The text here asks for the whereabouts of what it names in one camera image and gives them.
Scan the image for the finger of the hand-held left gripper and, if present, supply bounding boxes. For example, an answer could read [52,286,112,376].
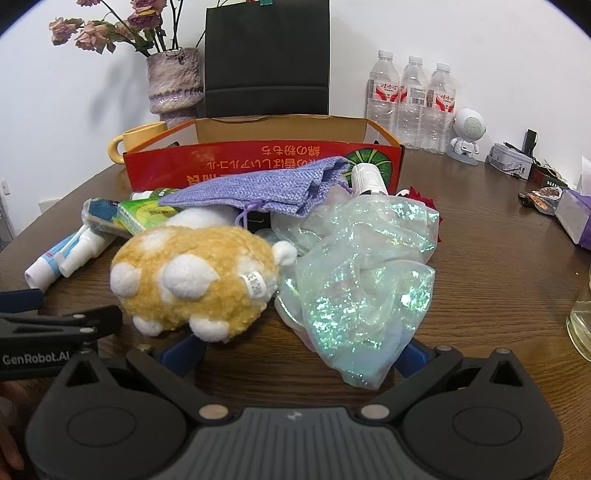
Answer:
[0,305,123,357]
[0,288,45,315]

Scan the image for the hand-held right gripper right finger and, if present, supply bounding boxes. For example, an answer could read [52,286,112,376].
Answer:
[358,339,528,422]

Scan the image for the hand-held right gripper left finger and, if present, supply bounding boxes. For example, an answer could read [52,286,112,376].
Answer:
[60,335,230,424]

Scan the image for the blue white toothpaste tube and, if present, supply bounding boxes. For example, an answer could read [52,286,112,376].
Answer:
[24,226,88,291]

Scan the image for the iridescent organza bag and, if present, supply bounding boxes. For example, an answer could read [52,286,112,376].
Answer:
[272,191,439,391]

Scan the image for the yellow white plush toy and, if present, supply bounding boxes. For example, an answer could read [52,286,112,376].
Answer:
[110,224,298,343]

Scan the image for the blue green plastic packet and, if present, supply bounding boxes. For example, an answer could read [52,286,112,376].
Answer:
[82,198,134,241]

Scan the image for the green spray bottle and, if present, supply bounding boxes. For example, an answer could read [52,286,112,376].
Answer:
[130,187,183,202]

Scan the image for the purple cloth pouch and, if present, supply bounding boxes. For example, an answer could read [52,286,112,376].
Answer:
[158,156,352,219]

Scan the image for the white pump bottle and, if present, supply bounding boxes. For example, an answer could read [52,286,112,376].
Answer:
[352,162,389,197]

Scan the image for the red orange cardboard box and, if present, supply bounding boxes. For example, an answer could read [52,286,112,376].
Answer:
[122,115,406,197]

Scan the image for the person's left hand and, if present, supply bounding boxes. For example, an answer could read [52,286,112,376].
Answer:
[0,383,29,469]

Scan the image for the white fluffy item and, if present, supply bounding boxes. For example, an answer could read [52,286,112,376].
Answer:
[165,205,238,228]

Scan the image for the red fabric rose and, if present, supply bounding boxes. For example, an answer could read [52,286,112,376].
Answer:
[398,186,444,243]

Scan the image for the clear glass vessel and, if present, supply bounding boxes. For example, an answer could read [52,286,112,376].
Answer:
[567,277,591,362]

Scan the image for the yellow mug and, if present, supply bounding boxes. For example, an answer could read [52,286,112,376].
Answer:
[107,122,167,164]

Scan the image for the brown snack packet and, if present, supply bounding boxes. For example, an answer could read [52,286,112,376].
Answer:
[518,187,563,216]

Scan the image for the purple tissue box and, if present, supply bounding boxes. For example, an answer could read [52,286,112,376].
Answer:
[554,158,591,250]

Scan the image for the grey tin box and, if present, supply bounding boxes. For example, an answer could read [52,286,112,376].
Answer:
[485,142,536,178]

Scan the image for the dark flat box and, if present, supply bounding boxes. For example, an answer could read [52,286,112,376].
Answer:
[529,164,570,189]

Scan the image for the white robot speaker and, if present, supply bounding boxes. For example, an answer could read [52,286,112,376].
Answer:
[447,108,484,166]

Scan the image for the clear water bottle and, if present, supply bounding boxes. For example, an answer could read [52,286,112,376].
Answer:
[422,62,458,154]
[397,55,430,151]

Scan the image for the purple textured vase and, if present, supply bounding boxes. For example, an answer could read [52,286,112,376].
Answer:
[147,47,205,130]

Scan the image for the pack of water bottles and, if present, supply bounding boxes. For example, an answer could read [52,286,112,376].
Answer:
[366,50,400,139]

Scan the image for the dried pink flowers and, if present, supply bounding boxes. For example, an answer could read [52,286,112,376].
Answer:
[48,0,185,58]

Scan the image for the black paper bag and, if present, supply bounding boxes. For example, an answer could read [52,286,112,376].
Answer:
[204,0,331,118]

